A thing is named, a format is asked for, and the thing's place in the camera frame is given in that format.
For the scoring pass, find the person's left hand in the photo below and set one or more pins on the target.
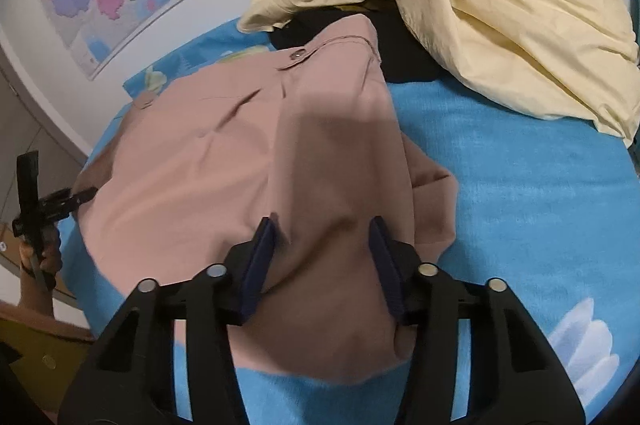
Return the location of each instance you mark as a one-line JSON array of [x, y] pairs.
[[52, 262]]

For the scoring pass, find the cream yellow garment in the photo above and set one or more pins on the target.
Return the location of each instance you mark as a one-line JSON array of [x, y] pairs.
[[500, 5]]

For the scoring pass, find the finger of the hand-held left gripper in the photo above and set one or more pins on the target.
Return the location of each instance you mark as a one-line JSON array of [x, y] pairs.
[[70, 201]]

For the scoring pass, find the person's left forearm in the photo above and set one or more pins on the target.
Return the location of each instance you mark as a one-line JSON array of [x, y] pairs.
[[35, 305]]

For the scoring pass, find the blue floral bed sheet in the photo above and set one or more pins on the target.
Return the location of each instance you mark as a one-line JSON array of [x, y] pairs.
[[525, 205]]

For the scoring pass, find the person's mustard garment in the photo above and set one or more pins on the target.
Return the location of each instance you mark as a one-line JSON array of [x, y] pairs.
[[45, 370]]

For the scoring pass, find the pink coat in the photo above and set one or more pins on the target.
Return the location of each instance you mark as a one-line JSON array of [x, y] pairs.
[[225, 130]]

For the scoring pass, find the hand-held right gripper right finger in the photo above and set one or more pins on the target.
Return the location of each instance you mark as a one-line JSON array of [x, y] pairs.
[[387, 265]]

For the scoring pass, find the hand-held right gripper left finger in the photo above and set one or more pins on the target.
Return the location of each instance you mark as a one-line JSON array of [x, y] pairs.
[[257, 265]]

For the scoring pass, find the black garment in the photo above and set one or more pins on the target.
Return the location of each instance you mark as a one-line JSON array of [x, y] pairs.
[[400, 55]]

